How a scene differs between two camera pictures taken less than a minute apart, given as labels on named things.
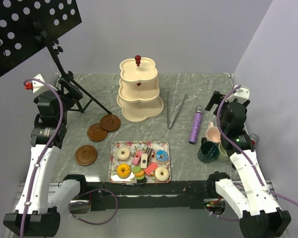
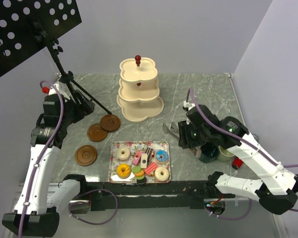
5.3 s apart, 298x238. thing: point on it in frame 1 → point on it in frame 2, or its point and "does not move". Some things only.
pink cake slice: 136,158 does not move
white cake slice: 144,160 does not move
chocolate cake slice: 148,151 does not move
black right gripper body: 222,123 → 191,136
